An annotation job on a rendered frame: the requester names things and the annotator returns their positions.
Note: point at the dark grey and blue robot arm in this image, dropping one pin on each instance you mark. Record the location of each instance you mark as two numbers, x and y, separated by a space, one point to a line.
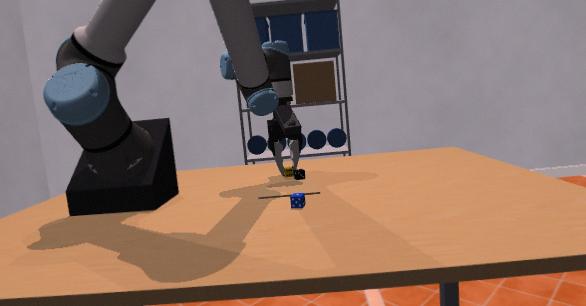
80 97

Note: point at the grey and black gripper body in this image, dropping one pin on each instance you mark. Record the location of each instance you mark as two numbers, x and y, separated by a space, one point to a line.
273 124

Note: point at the black die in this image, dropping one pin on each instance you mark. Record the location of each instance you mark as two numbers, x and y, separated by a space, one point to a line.
299 174

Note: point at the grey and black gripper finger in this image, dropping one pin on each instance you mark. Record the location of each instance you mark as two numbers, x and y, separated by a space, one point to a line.
276 149
295 146

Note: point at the blue die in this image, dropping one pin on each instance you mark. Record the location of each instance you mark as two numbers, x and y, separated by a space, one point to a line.
297 200

